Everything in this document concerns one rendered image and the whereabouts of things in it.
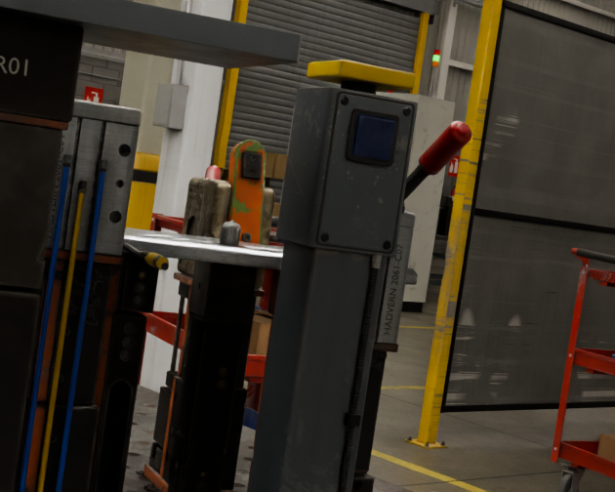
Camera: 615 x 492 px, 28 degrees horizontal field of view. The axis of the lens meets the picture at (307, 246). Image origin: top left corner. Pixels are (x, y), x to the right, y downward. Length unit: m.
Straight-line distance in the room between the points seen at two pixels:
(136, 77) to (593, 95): 3.47
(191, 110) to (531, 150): 1.62
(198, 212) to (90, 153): 0.46
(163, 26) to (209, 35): 0.03
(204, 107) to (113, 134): 4.21
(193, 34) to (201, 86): 4.38
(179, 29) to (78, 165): 0.21
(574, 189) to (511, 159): 0.52
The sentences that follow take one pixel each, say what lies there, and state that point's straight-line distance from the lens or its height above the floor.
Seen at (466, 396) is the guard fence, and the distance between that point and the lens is 5.64.
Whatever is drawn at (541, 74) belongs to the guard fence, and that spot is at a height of 1.71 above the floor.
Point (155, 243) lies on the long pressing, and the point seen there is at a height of 1.00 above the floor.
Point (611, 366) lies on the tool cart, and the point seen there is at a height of 0.57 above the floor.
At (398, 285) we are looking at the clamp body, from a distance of 1.06.
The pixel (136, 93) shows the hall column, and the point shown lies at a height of 1.49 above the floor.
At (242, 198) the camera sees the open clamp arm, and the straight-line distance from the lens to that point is 1.35.
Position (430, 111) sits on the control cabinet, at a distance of 11.39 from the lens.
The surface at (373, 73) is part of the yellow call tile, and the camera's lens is 0.86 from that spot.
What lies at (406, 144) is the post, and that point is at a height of 1.11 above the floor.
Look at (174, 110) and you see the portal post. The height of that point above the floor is 1.28.
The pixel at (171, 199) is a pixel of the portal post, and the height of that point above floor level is 0.92.
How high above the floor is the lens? 1.07
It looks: 3 degrees down
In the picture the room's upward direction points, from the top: 8 degrees clockwise
